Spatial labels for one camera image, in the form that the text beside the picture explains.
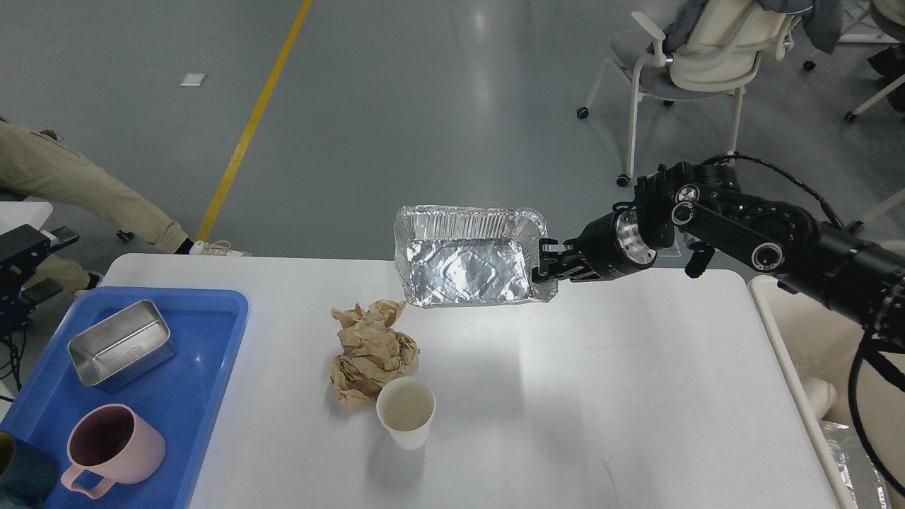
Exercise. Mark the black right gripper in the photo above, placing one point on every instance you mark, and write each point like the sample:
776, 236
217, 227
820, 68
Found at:
607, 249

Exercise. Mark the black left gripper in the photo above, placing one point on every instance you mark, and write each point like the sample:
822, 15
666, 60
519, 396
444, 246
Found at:
22, 249

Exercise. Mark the aluminium foil container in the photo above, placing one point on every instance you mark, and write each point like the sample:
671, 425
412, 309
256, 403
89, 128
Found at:
456, 256

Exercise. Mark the stainless steel rectangular tray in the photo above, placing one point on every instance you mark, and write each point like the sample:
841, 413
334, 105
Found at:
122, 348

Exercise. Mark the pink plastic mug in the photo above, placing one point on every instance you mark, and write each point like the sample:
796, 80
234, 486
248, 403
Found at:
111, 445

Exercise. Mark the white paper cup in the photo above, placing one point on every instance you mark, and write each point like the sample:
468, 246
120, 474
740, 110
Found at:
405, 408

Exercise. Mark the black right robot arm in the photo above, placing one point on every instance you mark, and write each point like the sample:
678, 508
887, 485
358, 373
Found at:
858, 279

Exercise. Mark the white side table left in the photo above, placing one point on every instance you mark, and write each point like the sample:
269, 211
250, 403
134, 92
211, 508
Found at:
19, 213

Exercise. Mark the person in beige trousers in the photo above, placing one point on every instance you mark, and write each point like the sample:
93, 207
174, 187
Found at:
35, 164

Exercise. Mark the blue plastic tray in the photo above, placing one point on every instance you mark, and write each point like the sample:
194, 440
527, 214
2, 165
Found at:
180, 398

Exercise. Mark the white sneaker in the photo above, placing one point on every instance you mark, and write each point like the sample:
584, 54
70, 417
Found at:
220, 248

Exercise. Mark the crumpled brown paper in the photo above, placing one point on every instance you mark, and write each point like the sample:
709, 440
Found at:
373, 352

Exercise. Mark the teal object bottom left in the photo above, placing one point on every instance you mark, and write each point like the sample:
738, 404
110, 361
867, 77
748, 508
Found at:
28, 474

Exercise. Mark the white floor marker tile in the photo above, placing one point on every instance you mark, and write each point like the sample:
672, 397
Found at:
193, 79

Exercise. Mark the white office chair grey seat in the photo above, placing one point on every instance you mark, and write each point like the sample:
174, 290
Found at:
717, 53

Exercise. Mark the grey jacket on chair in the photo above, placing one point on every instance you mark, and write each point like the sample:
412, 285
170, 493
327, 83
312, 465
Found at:
821, 21

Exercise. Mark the foil piece in bin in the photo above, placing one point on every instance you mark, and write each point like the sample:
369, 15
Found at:
864, 485

